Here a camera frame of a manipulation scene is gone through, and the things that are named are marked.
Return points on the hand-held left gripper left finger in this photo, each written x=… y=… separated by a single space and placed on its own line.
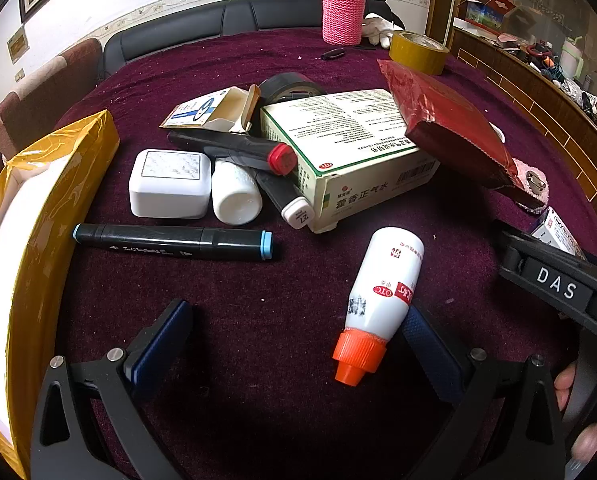
x=163 y=345

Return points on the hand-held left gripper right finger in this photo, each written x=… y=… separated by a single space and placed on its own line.
x=426 y=350

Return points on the white bottle with orange cap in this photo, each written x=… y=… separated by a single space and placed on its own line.
x=383 y=280

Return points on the black marker with blue cap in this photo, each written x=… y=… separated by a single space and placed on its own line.
x=168 y=242

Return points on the pink fuzzy scrunchie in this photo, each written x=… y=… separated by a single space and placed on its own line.
x=523 y=170

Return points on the white square case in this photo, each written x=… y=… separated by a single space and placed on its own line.
x=168 y=195

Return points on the white pill bottle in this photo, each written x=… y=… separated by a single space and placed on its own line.
x=236 y=200

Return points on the gold foil tray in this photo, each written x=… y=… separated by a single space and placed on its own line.
x=53 y=200

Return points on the black marker with white cap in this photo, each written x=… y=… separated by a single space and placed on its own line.
x=291 y=205

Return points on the red foil packet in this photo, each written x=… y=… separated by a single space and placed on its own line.
x=443 y=110

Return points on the black marker with red cap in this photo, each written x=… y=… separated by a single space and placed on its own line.
x=228 y=147

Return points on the large white green medicine box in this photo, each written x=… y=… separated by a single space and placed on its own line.
x=348 y=135

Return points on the small blue white ointment carton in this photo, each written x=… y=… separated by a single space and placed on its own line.
x=213 y=107

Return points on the black tape roll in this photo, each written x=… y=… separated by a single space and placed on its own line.
x=283 y=85

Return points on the person's right hand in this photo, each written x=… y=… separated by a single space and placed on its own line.
x=564 y=390

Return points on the small white printed box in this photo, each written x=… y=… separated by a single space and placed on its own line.
x=553 y=230

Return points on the wooden sideboard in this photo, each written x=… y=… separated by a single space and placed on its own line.
x=528 y=100

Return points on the yellow tape roll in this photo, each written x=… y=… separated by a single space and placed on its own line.
x=413 y=57

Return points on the colourful printed box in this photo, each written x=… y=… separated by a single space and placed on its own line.
x=483 y=14

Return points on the brown armchair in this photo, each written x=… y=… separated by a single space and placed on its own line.
x=38 y=90

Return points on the black key fob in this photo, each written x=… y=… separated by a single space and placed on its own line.
x=333 y=53

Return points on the white gloves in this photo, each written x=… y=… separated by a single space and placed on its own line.
x=378 y=27

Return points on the black leather sofa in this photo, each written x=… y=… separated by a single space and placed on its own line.
x=178 y=30

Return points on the black bag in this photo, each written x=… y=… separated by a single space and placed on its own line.
x=386 y=7

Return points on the thermos in pink knit sleeve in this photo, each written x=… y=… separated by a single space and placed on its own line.
x=341 y=15

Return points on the wall switch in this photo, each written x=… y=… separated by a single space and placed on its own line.
x=19 y=74

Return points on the small framed wall plaque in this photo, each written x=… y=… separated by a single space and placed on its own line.
x=17 y=45

